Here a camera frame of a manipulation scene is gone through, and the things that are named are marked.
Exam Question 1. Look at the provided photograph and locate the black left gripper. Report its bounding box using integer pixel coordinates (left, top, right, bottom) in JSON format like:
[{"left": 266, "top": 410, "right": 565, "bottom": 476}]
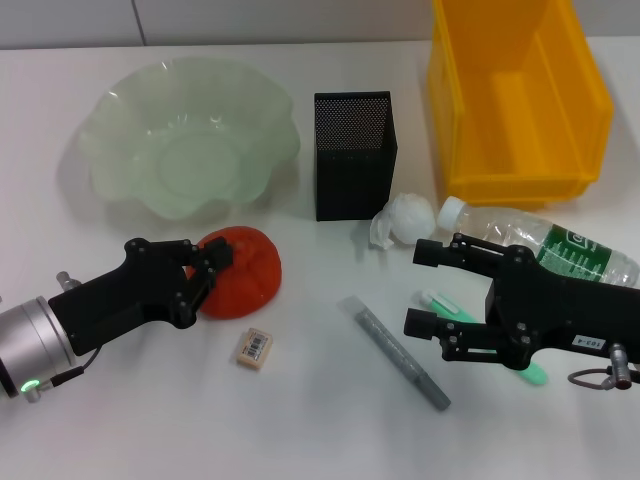
[{"left": 48, "top": 237, "right": 235, "bottom": 357}]

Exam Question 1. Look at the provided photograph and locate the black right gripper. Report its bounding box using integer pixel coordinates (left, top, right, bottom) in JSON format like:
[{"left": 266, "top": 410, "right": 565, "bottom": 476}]
[{"left": 403, "top": 232, "right": 640, "bottom": 374}]

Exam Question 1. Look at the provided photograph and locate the white paper ball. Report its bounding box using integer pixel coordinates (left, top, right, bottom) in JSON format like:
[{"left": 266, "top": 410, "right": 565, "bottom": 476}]
[{"left": 369, "top": 193, "right": 435, "bottom": 251}]

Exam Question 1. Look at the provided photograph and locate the clear bottle with green label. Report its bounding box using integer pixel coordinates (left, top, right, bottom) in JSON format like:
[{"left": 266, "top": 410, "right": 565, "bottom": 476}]
[{"left": 438, "top": 196, "right": 640, "bottom": 287}]

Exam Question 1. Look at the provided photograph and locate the mint green pen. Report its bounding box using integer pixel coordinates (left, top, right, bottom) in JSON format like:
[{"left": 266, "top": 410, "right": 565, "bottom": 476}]
[{"left": 416, "top": 288, "right": 549, "bottom": 387}]

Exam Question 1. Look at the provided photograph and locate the grey marker pen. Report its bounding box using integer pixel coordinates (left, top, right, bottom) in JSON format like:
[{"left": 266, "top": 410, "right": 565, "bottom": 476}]
[{"left": 337, "top": 294, "right": 452, "bottom": 412}]

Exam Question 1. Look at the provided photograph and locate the beige eraser with barcode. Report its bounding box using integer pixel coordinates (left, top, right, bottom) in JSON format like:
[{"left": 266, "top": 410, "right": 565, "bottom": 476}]
[{"left": 233, "top": 327, "right": 275, "bottom": 374}]

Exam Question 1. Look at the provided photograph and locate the wavy green glass fruit plate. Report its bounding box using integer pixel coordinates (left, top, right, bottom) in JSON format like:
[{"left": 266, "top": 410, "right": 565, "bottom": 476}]
[{"left": 77, "top": 56, "right": 302, "bottom": 221}]

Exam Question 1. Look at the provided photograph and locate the black mesh pen holder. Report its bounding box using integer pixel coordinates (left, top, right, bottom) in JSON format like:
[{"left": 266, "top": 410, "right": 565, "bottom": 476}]
[{"left": 313, "top": 90, "right": 398, "bottom": 222}]

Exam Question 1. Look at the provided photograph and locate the yellow plastic bin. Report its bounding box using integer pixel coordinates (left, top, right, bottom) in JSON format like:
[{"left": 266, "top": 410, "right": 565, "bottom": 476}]
[{"left": 426, "top": 0, "right": 615, "bottom": 210}]

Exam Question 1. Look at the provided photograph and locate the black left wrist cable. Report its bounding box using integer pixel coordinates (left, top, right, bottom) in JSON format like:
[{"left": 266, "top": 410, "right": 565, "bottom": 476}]
[{"left": 19, "top": 344, "right": 101, "bottom": 404}]

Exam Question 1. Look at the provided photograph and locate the grey right wrist cable plug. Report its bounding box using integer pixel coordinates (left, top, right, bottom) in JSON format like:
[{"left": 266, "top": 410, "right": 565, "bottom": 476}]
[{"left": 567, "top": 342, "right": 640, "bottom": 391}]

